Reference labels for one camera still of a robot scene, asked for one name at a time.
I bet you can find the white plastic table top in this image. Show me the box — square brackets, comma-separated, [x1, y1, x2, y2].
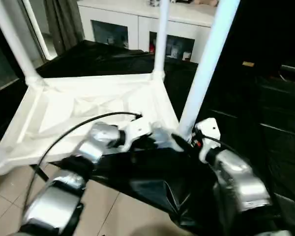
[0, 71, 187, 176]

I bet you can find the black backdrop cloth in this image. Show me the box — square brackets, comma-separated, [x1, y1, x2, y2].
[199, 0, 295, 77]

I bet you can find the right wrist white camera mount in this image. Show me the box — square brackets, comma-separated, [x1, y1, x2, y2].
[194, 118, 222, 163]

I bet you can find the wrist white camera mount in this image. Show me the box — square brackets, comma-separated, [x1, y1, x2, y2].
[120, 119, 153, 152]
[194, 118, 222, 163]

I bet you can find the black shiny mat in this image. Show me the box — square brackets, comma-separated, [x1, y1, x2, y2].
[0, 39, 295, 236]

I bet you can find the white glass-door cabinet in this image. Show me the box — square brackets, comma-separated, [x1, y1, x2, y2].
[77, 0, 218, 62]

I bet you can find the beige plush toy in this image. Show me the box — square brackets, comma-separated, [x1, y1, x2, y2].
[195, 0, 219, 7]

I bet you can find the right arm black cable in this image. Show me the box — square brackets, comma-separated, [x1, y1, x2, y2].
[199, 134, 281, 205]

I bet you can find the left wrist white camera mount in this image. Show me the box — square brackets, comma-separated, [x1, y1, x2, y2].
[120, 119, 153, 152]

